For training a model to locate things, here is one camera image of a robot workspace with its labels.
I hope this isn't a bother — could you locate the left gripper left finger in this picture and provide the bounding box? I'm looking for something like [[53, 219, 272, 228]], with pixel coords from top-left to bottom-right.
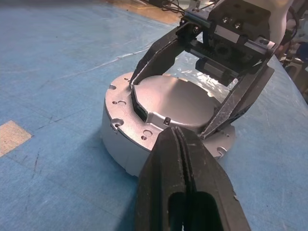
[[133, 127, 189, 231]]

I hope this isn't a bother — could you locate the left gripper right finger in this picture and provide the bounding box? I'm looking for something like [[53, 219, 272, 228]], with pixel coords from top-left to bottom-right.
[[179, 127, 252, 231]]

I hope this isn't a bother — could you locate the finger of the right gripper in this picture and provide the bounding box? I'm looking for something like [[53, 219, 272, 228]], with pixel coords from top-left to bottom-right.
[[199, 45, 278, 141], [129, 23, 202, 86]]

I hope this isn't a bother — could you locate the silver motor end cover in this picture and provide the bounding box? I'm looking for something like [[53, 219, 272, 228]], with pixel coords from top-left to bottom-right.
[[103, 71, 238, 160]]

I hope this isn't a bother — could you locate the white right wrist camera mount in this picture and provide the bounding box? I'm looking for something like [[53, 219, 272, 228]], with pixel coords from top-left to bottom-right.
[[263, 0, 291, 46]]

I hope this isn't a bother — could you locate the black cable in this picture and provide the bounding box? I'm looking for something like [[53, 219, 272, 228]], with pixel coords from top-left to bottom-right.
[[161, 0, 191, 13]]

